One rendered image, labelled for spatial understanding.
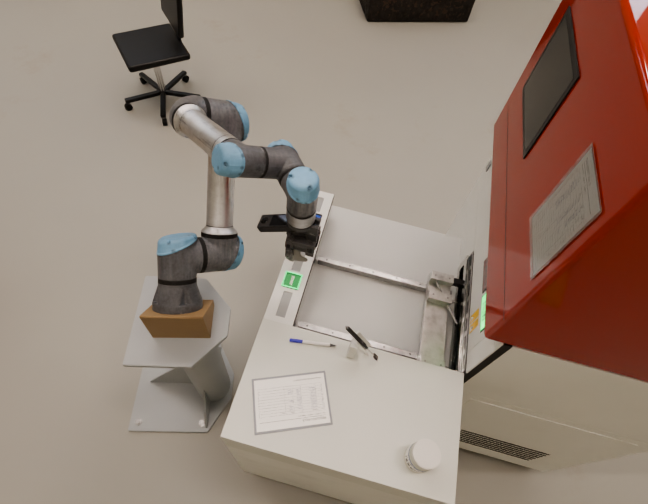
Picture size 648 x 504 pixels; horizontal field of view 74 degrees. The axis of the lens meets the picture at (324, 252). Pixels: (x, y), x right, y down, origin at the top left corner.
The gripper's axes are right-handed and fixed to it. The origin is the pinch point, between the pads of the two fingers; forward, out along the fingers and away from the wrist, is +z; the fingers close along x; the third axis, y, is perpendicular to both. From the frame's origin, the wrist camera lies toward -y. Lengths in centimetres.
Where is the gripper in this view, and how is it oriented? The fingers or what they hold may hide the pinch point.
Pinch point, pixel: (290, 256)
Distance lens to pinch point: 126.6
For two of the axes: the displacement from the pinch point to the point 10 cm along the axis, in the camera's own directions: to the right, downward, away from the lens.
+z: -0.9, 5.3, 8.4
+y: 9.7, 2.6, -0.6
